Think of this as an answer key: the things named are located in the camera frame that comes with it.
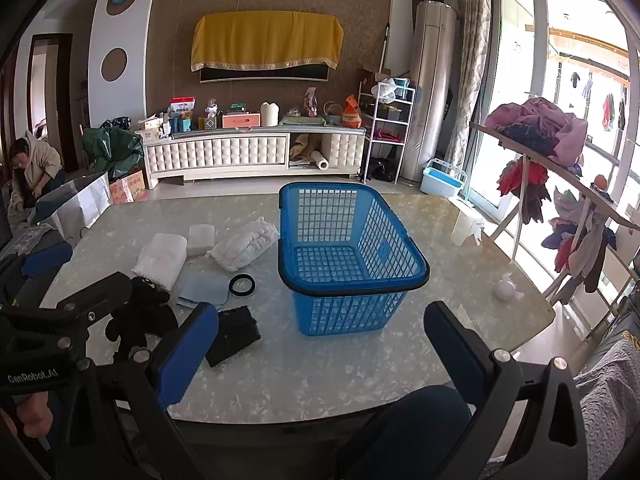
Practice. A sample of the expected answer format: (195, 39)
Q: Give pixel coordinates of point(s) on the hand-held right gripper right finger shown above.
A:
(452, 350)

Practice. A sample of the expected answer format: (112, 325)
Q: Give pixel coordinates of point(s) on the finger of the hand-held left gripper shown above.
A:
(45, 260)
(100, 292)

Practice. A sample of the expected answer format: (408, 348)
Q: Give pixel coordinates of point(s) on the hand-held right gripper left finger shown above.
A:
(185, 355)

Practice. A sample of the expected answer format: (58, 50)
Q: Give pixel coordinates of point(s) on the black plush toy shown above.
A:
(142, 310)

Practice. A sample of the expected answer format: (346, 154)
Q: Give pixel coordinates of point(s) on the black cloth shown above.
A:
(232, 335)

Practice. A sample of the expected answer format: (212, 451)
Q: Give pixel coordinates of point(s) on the white towel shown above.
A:
(157, 260)

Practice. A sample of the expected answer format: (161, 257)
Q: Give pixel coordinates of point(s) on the light blue cloth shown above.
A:
(202, 290)

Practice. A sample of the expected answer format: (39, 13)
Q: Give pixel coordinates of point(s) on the white sponge block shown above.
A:
(201, 237)

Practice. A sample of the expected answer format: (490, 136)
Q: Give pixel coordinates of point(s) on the white fluffy cloth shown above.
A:
(245, 242)

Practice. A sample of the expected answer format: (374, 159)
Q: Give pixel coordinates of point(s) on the blue plastic lattice basket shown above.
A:
(325, 186)

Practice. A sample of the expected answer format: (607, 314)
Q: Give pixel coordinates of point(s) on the person's left hand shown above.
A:
(25, 412)

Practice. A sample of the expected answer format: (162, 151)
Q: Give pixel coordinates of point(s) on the grey patterned cloth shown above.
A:
(25, 240)

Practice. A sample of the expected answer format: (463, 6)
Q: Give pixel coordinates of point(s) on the white paper bag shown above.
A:
(75, 205)

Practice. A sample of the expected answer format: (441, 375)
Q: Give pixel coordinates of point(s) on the person's blue trouser leg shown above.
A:
(415, 430)

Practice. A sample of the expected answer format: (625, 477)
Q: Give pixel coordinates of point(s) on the red cardboard box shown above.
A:
(127, 187)

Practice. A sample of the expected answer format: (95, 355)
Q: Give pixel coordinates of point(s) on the green bag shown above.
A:
(112, 150)

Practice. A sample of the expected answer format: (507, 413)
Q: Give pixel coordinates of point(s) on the dark wooden door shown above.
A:
(47, 95)

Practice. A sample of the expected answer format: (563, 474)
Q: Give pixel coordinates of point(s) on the mixed hanging clothes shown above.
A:
(580, 240)

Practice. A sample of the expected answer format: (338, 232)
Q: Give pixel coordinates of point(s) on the grey quilted sofa cover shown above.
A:
(610, 410)

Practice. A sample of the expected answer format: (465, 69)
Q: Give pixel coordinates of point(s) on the blue and white plastic box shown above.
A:
(440, 180)

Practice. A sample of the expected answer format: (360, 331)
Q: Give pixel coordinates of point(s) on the grey printed cushion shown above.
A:
(625, 325)

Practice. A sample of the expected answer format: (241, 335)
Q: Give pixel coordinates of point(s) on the red hanging clothes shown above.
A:
(522, 185)

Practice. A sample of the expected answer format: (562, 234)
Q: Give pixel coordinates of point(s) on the white padded television cabinet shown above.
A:
(225, 152)

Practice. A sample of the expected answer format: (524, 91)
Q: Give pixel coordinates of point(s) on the red and white snack bag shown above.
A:
(182, 107)

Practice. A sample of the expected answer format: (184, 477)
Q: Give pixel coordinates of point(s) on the wooden drying rack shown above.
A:
(500, 135)

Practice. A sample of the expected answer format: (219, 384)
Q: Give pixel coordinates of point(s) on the pink box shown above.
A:
(241, 120)

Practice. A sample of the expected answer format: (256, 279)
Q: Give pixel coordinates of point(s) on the small orange ball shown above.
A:
(600, 181)

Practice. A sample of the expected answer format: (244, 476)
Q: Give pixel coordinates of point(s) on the white paper roll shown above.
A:
(316, 159)

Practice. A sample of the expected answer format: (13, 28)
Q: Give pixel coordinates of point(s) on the white metal shelf rack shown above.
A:
(390, 123)

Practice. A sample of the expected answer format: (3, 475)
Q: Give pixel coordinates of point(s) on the pink clothes pile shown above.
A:
(540, 120)

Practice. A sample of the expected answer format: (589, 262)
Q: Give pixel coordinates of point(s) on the white plastic jug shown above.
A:
(270, 113)

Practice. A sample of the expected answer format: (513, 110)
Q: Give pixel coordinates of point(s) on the orange bag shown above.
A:
(352, 112)

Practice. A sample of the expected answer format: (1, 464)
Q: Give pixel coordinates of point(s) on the standing air conditioner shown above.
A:
(430, 85)

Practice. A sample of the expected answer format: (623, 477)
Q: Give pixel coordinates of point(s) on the white plastic bag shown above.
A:
(387, 91)

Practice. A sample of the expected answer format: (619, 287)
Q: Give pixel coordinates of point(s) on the wicker basket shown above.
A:
(332, 111)

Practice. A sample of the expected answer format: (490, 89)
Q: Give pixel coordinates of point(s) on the patterned curtain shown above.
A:
(470, 60)

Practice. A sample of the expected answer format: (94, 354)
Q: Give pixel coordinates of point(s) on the yellow cloth cover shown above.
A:
(265, 40)

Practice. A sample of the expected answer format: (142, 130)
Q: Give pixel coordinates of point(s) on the wall television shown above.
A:
(260, 75)

